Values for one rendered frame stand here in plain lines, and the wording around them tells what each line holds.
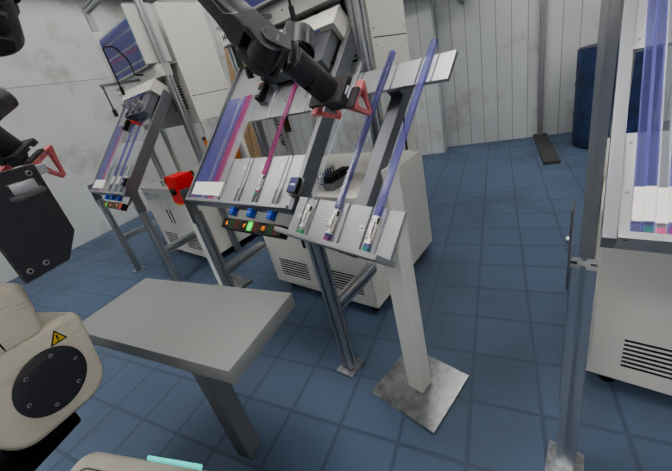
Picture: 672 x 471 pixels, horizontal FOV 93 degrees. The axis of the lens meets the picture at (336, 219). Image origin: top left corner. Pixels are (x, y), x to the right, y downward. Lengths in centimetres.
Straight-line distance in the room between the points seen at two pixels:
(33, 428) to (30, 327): 15
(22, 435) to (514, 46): 409
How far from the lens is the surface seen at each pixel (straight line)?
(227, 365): 73
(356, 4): 134
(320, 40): 132
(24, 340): 71
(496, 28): 405
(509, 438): 125
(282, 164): 116
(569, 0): 410
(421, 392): 130
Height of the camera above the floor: 106
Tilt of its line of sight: 23 degrees down
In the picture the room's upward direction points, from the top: 14 degrees counter-clockwise
